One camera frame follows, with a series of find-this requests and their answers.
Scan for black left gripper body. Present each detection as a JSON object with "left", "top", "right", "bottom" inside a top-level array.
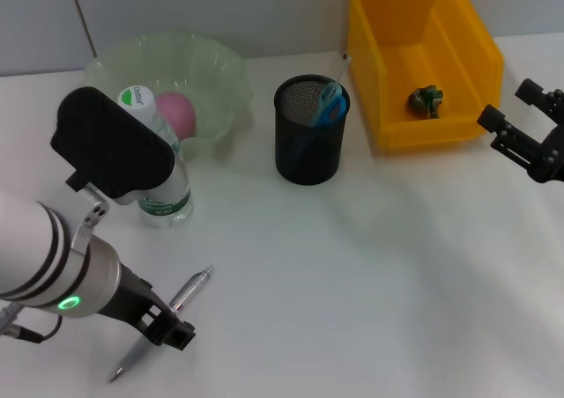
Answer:
[{"left": 99, "top": 263, "right": 171, "bottom": 328}]

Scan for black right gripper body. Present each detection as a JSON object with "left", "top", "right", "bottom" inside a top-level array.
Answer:
[{"left": 535, "top": 124, "right": 564, "bottom": 186}]

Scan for silver ballpoint pen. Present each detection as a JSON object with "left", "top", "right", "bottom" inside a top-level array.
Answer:
[{"left": 108, "top": 264, "right": 215, "bottom": 384}]

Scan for green plastic wrapper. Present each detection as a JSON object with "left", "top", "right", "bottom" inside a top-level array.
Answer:
[{"left": 405, "top": 85, "right": 444, "bottom": 121}]

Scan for clear green-label water bottle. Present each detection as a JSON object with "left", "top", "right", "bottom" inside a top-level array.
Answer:
[{"left": 116, "top": 85, "right": 195, "bottom": 228}]

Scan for blue safety scissors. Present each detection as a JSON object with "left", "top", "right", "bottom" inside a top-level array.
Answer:
[{"left": 283, "top": 80, "right": 349, "bottom": 166}]

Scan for pink toy peach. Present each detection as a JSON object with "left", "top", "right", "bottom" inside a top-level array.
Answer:
[{"left": 153, "top": 92, "right": 197, "bottom": 140}]

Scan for clear plastic ruler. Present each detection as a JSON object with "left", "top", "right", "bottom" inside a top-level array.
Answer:
[{"left": 325, "top": 50, "right": 353, "bottom": 86}]

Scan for black mesh pen cup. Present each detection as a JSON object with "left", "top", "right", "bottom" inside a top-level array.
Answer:
[{"left": 272, "top": 75, "right": 353, "bottom": 187}]

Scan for translucent green fruit bowl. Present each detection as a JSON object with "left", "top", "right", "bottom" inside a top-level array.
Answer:
[{"left": 81, "top": 31, "right": 255, "bottom": 152}]

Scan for yellow plastic storage bin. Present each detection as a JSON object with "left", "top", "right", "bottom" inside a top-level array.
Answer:
[{"left": 345, "top": 0, "right": 505, "bottom": 152}]

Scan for left arm connector cable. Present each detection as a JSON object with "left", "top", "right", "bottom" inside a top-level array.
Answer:
[{"left": 0, "top": 303, "right": 63, "bottom": 344}]

